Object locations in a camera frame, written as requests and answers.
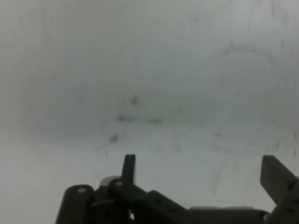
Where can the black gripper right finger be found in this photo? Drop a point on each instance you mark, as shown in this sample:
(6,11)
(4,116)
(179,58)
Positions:
(275,177)

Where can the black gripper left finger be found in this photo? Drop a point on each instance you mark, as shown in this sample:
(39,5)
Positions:
(112,203)

